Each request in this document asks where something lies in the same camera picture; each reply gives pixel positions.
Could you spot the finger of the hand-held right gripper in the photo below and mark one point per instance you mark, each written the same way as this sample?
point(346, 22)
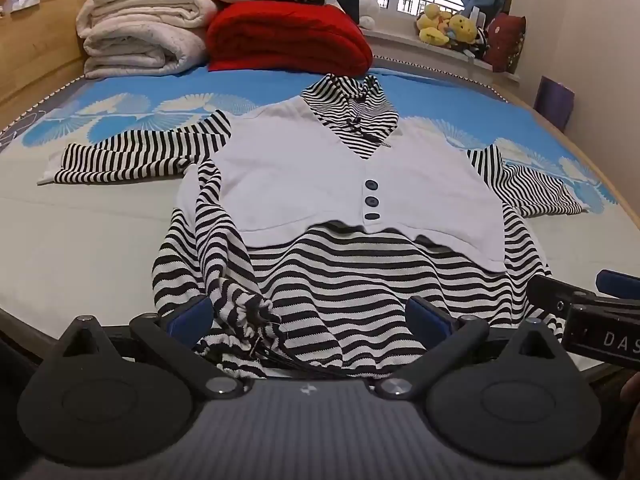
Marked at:
point(560, 296)
point(620, 284)

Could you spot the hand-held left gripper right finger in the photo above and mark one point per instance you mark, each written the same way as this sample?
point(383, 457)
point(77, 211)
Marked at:
point(427, 320)

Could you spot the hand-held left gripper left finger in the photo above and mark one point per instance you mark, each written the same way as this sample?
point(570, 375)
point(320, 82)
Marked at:
point(192, 320)

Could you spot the striped top with white vest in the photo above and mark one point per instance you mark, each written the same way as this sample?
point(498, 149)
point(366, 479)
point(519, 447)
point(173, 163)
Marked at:
point(300, 170)

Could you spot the blue patterned bed sheet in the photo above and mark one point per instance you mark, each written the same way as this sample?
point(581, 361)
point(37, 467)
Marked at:
point(75, 240)

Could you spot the purple bag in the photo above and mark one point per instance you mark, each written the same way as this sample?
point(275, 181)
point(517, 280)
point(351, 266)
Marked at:
point(555, 102)

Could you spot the dark red owl cushion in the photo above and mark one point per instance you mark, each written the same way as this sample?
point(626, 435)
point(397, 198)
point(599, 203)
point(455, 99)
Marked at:
point(507, 42)

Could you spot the striped plush toy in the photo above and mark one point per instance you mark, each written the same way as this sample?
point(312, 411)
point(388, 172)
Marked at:
point(477, 42)

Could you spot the yellow plush toy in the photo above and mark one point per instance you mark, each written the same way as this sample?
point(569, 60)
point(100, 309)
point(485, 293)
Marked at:
point(462, 27)
point(432, 25)

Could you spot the cream folded quilt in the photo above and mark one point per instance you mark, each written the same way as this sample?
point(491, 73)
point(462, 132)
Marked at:
point(135, 30)

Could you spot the red folded blanket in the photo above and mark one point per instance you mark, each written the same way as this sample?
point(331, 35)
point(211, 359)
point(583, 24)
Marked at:
point(290, 35)

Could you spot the wooden headboard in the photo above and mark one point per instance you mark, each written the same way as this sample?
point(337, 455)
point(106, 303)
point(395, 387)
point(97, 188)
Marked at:
point(35, 50)

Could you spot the white plush toy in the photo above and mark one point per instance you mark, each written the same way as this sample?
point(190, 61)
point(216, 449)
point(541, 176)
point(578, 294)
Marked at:
point(369, 10)

